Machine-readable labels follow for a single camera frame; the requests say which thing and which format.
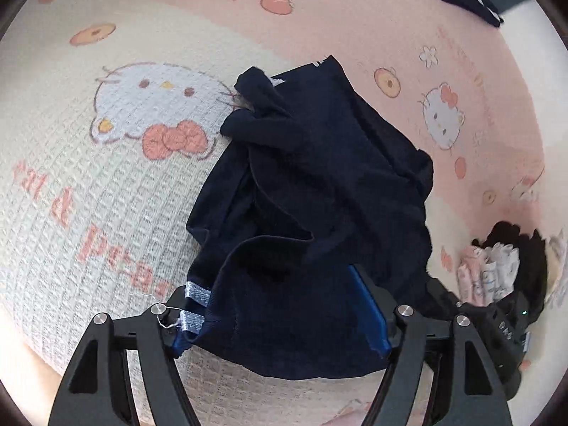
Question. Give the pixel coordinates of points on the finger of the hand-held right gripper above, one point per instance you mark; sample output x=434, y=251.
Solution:
x=443, y=297

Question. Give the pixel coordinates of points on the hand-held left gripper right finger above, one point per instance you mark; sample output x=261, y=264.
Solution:
x=368, y=310

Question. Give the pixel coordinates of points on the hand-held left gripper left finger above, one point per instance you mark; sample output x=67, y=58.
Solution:
x=177, y=346

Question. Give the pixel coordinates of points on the navy shorts with white stripes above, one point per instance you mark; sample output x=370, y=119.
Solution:
x=310, y=186

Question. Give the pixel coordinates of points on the pink printed folded garment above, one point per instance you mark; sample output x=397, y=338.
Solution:
x=471, y=275

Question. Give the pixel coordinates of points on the white printed folded garment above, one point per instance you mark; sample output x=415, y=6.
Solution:
x=501, y=270

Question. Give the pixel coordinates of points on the black folded garment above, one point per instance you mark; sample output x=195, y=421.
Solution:
x=530, y=266

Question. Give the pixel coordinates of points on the cream folded garment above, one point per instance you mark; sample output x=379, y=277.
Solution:
x=557, y=270

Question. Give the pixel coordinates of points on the pink and cream printed blanket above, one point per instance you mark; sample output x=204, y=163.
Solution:
x=111, y=186

